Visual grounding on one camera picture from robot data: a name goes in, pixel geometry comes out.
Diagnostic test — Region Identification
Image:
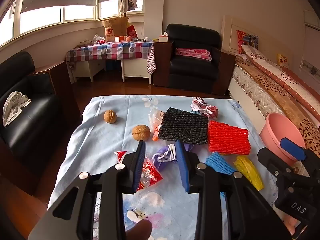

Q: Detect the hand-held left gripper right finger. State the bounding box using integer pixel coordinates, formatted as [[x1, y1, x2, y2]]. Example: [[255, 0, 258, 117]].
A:
[[175, 139, 292, 240]]

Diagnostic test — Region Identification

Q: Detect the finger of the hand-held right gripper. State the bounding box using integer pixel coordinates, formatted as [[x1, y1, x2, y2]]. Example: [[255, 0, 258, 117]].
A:
[[257, 147, 295, 188], [280, 137, 320, 188]]

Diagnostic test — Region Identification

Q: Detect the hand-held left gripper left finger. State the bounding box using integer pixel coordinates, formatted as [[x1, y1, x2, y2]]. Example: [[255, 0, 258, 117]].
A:
[[27, 140, 147, 240]]

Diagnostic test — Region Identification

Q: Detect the pink plastic bucket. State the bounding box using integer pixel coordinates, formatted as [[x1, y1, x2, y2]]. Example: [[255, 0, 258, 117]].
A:
[[259, 112, 307, 167]]

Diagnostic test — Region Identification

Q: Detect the black foam net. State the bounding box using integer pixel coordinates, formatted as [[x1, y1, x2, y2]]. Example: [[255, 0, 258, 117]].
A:
[[158, 107, 209, 145]]

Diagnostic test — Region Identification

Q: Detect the person's left hand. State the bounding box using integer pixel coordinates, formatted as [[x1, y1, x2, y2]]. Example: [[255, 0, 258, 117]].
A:
[[125, 219, 153, 240]]

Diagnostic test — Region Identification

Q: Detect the red snack wrapper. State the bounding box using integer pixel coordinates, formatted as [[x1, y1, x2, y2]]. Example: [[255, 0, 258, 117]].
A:
[[114, 151, 163, 190]]

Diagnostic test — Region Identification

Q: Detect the yellow plastic bag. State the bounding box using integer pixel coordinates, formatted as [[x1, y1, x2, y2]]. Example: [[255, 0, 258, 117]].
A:
[[234, 155, 265, 190]]

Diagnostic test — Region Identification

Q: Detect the walnut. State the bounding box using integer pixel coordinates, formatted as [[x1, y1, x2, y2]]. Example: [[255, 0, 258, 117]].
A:
[[104, 109, 117, 124], [132, 125, 151, 142]]

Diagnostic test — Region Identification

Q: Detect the blue foam net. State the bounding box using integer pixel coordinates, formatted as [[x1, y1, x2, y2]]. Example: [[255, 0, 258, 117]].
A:
[[205, 152, 235, 175]]

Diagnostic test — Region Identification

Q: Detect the light blue floral tablecloth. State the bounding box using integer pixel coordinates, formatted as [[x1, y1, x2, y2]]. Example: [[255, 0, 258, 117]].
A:
[[47, 95, 283, 240]]

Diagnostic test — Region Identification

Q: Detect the red foam net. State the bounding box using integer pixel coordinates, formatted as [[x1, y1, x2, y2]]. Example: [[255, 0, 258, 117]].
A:
[[207, 120, 251, 155]]

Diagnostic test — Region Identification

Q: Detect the brown leaf patterned blanket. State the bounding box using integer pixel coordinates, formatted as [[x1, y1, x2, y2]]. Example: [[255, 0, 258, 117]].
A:
[[235, 55, 320, 155]]

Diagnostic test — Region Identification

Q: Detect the clear printed plastic bag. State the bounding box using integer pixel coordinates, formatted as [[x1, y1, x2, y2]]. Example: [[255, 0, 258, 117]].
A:
[[149, 107, 166, 132]]

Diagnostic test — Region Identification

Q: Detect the crumpled red white wrapper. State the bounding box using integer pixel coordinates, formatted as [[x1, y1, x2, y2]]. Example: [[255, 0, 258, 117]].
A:
[[190, 97, 219, 119]]

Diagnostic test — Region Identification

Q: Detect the white bed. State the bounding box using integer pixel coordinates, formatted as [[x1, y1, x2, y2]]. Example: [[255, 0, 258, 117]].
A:
[[221, 15, 320, 160]]

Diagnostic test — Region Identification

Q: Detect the white quilt with red dots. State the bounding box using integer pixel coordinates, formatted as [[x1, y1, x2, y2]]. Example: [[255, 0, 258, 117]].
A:
[[241, 44, 320, 115]]

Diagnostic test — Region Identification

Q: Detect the yellow printed pillow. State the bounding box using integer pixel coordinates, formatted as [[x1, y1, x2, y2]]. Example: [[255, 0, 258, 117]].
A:
[[276, 53, 289, 68]]

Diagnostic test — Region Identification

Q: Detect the white wardrobe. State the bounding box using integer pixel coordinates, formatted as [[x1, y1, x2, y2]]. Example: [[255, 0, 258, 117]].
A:
[[299, 10, 320, 80]]

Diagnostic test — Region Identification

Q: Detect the black leather armchair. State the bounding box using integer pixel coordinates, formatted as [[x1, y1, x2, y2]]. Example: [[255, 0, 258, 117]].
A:
[[153, 24, 235, 95], [0, 51, 83, 195]]

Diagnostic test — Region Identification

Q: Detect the folded pink blanket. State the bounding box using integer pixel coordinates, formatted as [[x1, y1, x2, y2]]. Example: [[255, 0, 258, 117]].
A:
[[175, 47, 212, 61]]

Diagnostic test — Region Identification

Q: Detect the colourful printed pillow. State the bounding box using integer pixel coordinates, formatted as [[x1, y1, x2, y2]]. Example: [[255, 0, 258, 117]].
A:
[[236, 30, 259, 54]]

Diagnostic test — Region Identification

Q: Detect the checkered tablecloth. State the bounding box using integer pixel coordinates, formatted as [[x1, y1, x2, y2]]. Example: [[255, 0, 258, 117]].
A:
[[65, 41, 156, 75]]

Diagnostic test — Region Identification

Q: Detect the brown paper bag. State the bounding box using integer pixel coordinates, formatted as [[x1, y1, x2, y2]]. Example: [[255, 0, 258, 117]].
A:
[[101, 17, 129, 42]]

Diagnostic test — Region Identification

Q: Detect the crumpled white cloth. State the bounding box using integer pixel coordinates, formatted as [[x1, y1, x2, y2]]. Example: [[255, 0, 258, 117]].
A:
[[2, 91, 32, 127]]

